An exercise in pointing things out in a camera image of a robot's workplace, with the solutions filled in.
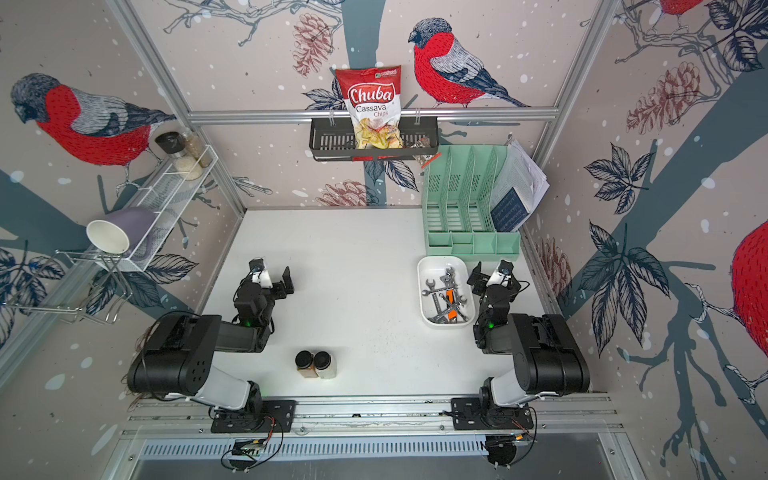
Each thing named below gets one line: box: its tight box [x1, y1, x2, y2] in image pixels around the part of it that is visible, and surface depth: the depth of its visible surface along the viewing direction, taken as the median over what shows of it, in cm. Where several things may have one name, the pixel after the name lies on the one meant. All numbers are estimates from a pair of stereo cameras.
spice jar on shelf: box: [155, 131, 203, 181], surface depth 83 cm
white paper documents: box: [491, 139, 551, 232], surface depth 99 cm
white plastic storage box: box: [417, 256, 475, 327], surface depth 100 cm
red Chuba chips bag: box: [336, 65, 403, 149], surface depth 84 cm
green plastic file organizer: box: [423, 144, 521, 261], surface depth 108 cm
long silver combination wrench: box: [425, 279, 447, 323], surface depth 94 cm
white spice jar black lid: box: [314, 350, 337, 379], surface depth 75 cm
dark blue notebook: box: [490, 187, 529, 232], surface depth 106 cm
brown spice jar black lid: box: [295, 350, 319, 378], surface depth 75 cm
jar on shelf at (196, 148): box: [184, 127, 212, 168], surface depth 87 cm
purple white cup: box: [86, 207, 158, 255], surface depth 64 cm
